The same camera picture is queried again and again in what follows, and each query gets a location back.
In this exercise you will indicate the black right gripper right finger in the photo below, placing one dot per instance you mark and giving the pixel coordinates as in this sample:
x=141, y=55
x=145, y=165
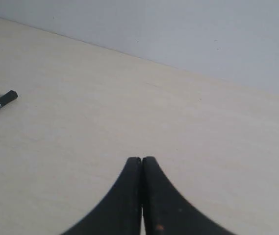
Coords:
x=166, y=211

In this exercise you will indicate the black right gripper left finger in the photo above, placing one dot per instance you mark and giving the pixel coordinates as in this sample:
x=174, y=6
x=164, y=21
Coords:
x=120, y=211

